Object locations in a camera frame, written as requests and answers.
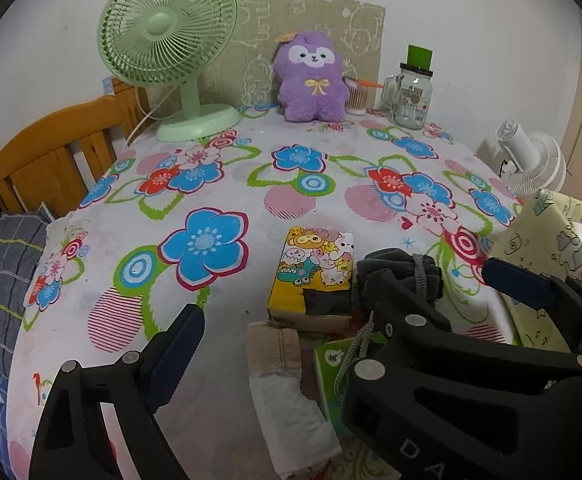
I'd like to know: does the green cardboard panel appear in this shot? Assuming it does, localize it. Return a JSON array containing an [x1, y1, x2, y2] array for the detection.
[[221, 0, 387, 111]]

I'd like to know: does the cotton swab jar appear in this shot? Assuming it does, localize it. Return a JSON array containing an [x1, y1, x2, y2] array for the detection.
[[345, 76, 382, 117]]

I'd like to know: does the floral tablecloth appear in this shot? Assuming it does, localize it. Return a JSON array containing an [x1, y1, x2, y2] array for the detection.
[[8, 105, 526, 480]]

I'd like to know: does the brown and white tissue pack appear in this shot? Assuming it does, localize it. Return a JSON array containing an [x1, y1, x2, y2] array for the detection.
[[247, 320, 343, 476]]

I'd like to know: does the glass mug with green lid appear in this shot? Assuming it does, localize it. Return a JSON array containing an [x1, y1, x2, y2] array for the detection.
[[381, 45, 435, 131]]

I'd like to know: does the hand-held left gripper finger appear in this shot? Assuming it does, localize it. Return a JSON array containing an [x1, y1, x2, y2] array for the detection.
[[28, 302, 207, 480]]

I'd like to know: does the green desk fan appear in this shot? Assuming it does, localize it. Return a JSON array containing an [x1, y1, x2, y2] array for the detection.
[[97, 0, 243, 142]]

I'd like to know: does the white electric fan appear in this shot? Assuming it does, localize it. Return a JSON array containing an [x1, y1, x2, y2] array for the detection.
[[476, 119, 568, 197]]

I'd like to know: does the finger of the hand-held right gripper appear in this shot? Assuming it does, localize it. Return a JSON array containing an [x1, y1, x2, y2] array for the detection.
[[348, 269, 582, 397], [482, 257, 582, 356]]

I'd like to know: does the white fan cable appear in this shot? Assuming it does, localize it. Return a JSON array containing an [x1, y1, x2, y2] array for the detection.
[[126, 85, 153, 146]]

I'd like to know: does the yellow patterned paper box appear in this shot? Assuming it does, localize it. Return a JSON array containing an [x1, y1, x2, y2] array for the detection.
[[488, 190, 582, 361]]

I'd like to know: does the green tissue pack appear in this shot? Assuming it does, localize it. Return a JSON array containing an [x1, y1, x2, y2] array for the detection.
[[313, 335, 389, 423]]

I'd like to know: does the yellow cartoon tissue pack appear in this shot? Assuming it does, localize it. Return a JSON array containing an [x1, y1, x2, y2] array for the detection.
[[267, 227, 356, 333]]

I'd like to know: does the grey drawstring pouch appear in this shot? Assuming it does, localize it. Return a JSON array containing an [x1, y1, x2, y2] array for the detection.
[[333, 247, 444, 406]]

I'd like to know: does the purple plush toy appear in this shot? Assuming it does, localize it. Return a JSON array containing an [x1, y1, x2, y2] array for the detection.
[[272, 31, 351, 123]]

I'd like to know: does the wooden bed headboard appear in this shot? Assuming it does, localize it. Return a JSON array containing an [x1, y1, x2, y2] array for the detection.
[[0, 77, 144, 218]]

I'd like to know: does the grey plaid pillow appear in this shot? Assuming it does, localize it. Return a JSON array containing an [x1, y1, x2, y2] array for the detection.
[[0, 210, 52, 356]]

